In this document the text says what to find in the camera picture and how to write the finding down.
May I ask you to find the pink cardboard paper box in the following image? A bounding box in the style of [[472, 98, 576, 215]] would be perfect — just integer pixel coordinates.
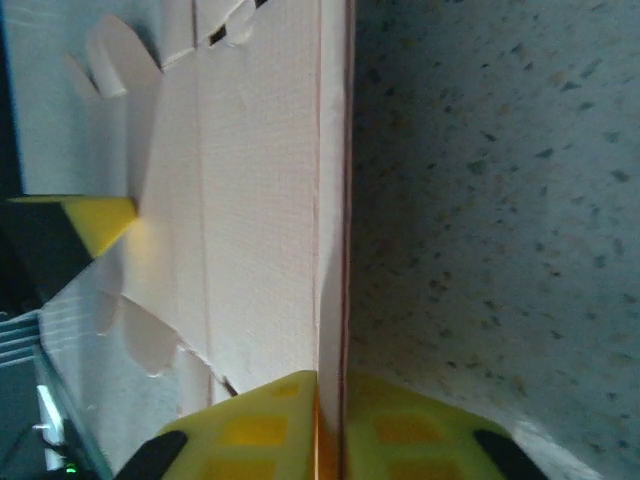
[[63, 0, 357, 480]]

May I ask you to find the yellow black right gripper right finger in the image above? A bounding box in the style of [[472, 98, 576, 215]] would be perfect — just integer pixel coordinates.
[[342, 370, 551, 480]]

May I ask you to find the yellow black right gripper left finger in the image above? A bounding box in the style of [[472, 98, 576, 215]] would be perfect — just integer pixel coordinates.
[[113, 369, 321, 480]]

